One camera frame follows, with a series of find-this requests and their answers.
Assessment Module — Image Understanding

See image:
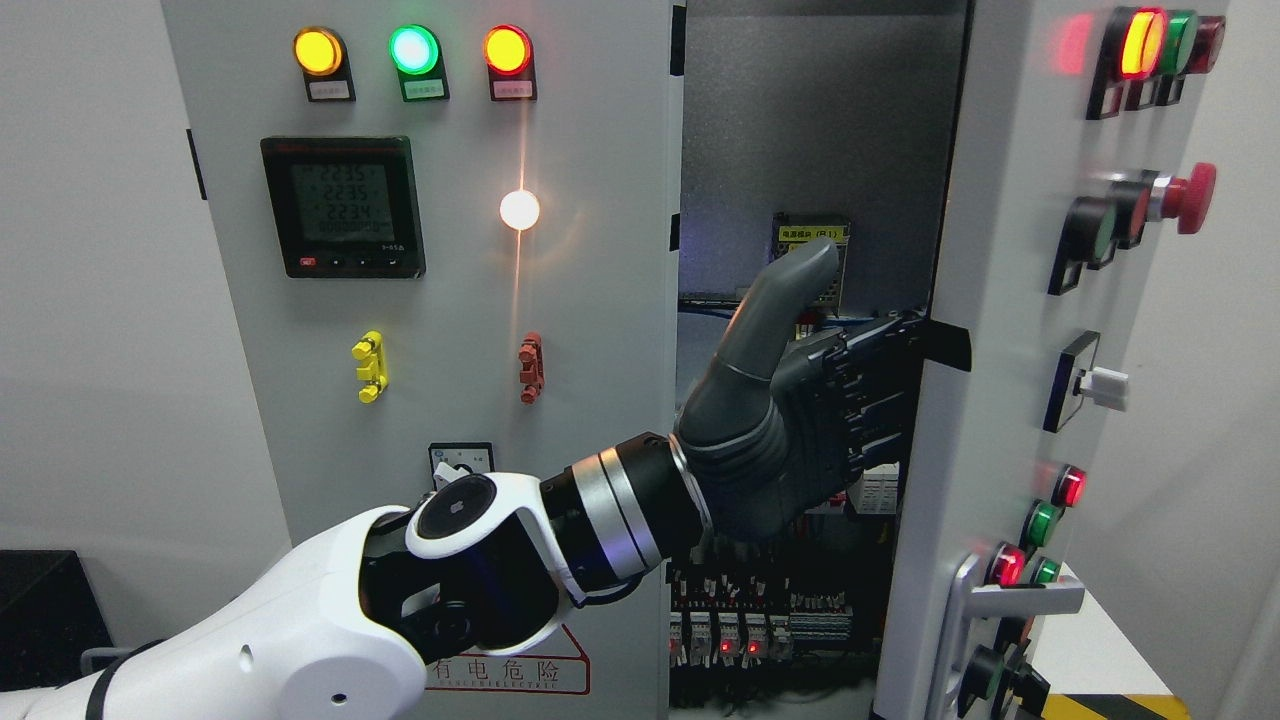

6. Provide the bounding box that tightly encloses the grey robotic left hand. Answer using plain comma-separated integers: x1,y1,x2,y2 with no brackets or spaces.
675,240,923,542

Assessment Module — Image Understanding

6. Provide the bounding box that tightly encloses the grey cabinet door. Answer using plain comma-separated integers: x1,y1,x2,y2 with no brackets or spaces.
870,1,1228,719
157,0,689,720

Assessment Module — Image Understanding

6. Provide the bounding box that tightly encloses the red indicator light left door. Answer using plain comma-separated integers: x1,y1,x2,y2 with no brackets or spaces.
483,24,532,77

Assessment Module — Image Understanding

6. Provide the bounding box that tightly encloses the green indicator light left door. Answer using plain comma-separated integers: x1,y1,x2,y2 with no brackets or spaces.
388,24,442,76

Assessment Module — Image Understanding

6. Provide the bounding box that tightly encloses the yellow indicator light left door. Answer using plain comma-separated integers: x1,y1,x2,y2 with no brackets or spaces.
293,26,346,77

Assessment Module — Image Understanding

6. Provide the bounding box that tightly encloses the metal mesh power supply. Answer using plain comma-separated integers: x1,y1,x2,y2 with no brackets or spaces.
769,211,852,314

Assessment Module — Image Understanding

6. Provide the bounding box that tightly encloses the relay terminal row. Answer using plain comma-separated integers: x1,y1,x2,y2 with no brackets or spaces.
666,539,865,670

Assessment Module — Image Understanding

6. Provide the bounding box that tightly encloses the red terminal connector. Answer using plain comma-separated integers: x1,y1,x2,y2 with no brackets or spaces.
517,331,545,405

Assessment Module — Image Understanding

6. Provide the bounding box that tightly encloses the red electric hazard sticker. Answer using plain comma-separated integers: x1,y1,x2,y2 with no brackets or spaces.
426,624,593,696

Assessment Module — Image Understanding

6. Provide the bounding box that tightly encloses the white indicator light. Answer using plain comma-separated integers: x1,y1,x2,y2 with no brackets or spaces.
499,190,541,232

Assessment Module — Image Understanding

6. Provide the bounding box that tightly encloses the yellow terminal connector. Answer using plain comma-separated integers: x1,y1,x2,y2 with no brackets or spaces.
351,331,389,404

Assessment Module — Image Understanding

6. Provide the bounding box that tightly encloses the red emergency stop button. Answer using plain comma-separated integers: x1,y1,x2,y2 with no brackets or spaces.
1147,161,1219,234

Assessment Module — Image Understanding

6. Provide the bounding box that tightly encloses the black digital power meter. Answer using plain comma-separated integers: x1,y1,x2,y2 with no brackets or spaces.
260,135,428,279

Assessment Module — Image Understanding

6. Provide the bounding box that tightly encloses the black box at left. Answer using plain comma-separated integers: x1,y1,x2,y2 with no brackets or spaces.
1,550,114,691

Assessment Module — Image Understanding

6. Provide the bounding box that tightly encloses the silver door lever handle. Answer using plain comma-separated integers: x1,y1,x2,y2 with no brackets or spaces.
924,553,1085,719

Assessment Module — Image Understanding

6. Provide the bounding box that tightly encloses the right door rotary switch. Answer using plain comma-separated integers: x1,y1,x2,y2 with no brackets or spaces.
1042,331,1130,433

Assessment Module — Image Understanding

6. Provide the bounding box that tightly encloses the white rotary selector switch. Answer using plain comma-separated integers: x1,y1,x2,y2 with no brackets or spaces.
428,441,497,491

